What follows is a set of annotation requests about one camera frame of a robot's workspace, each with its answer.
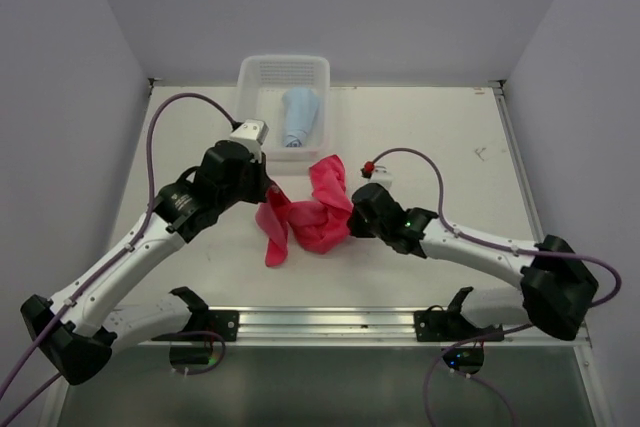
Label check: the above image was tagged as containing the pink towel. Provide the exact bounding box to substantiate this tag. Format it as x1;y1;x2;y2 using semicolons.
255;155;353;268

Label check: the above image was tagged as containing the light blue towel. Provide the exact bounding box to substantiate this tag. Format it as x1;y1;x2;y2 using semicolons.
282;87;320;148

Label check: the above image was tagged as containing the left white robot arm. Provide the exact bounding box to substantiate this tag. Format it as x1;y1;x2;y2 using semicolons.
21;139;271;385

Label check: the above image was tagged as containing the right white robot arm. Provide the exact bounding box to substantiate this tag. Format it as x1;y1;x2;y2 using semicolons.
348;183;599;341

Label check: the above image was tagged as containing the white plastic basket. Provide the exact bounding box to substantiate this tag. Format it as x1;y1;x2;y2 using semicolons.
235;55;330;162

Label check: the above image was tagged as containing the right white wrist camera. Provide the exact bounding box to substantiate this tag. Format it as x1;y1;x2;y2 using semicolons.
361;161;393;190

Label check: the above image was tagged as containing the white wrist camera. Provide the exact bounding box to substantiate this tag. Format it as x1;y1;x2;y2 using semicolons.
229;119;269;162
361;161;393;190

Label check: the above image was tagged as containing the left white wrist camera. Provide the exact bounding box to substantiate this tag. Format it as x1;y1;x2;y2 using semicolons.
229;119;269;162

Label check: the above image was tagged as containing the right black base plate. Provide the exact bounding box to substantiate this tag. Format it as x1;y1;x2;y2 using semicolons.
413;306;505;342

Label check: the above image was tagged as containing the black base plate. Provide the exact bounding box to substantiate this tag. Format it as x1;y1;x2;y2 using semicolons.
413;306;505;342
197;309;240;342

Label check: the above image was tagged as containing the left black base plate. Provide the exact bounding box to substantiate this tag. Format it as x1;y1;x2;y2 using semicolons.
197;309;240;342

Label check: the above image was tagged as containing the aluminium mounting rail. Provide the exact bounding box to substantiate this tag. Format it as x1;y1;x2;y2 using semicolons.
149;307;586;348

